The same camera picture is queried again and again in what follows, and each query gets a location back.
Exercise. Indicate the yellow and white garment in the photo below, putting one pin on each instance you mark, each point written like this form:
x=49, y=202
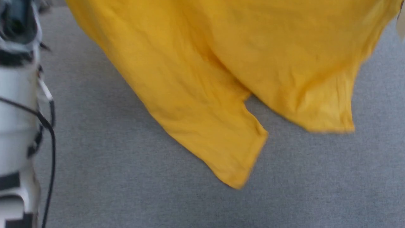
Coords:
x=205, y=79

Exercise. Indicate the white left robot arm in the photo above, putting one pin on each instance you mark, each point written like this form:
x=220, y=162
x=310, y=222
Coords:
x=15, y=110

